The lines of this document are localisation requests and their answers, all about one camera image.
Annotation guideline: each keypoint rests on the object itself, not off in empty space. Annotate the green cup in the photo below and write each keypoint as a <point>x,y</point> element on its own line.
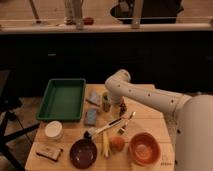
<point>105,102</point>

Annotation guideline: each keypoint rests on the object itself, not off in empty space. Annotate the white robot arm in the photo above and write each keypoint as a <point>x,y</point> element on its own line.
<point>194,114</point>

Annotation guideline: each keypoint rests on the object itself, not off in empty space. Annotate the green plastic tray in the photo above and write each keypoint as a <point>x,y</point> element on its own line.
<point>63,100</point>

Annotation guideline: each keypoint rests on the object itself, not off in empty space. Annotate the pine cone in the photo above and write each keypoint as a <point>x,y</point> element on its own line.
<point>123,108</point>

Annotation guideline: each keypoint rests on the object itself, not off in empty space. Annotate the blue sponge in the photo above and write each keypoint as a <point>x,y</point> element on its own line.
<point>90,117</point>

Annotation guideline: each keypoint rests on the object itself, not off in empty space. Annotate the small paint brush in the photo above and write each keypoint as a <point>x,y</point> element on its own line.
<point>123,128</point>

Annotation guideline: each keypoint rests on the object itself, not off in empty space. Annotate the orange fruit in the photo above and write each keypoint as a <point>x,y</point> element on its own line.
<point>117,143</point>

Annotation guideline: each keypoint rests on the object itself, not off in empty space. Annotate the red object on counter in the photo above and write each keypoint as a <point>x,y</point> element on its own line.
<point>88,21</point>

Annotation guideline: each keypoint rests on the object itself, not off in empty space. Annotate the white cup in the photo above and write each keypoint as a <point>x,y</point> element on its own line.
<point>54,130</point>

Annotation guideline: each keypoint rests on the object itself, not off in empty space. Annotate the dark purple bowl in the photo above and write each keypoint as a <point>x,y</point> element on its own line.
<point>83,153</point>

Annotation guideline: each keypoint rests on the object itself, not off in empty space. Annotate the orange bowl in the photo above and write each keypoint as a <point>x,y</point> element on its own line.
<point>144,149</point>

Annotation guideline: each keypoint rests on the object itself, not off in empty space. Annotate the wooden block eraser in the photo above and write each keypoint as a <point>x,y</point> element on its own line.
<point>49,152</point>

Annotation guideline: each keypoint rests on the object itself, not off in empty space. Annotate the black chair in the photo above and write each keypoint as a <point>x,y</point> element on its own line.
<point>6,107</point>

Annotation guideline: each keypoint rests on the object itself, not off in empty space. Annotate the white handled brush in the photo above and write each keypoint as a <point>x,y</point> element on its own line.
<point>89,134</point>

